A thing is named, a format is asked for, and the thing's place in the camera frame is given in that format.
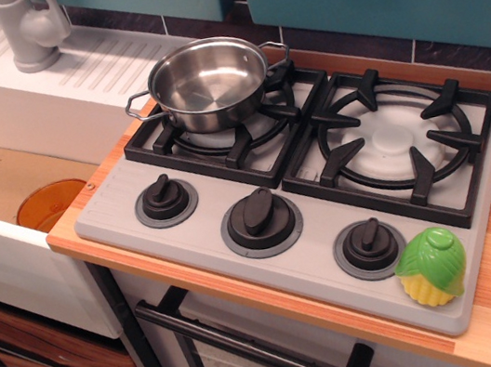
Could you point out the stainless steel pot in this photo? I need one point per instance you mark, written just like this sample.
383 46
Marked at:
211 84

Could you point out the toy corncob with green husk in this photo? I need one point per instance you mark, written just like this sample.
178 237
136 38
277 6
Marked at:
432 267

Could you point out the middle black stove knob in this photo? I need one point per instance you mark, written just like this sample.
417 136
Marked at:
261 225

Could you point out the black stove knob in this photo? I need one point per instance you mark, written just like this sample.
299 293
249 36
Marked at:
369 250
166 203
261 225

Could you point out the left black stove knob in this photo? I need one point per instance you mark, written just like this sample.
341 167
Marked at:
166 203

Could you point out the grey toy stove top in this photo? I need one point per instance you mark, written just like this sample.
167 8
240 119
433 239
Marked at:
307 269

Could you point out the right black stove knob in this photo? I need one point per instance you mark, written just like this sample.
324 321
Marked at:
369 250

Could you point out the left black burner grate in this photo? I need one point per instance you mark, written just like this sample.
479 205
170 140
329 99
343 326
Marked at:
256 152

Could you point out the black burner grate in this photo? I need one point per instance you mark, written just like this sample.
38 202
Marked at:
409 149
256 152

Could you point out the right black burner grate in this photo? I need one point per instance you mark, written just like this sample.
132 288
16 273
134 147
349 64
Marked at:
409 149

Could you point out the grey toy faucet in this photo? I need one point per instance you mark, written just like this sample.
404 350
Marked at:
34 35

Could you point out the white toy sink unit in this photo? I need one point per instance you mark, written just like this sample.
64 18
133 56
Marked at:
56 124

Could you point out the orange plastic plate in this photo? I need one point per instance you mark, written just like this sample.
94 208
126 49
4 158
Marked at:
45 206

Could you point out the oven door with black handle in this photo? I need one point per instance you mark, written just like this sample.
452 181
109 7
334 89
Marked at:
191 332

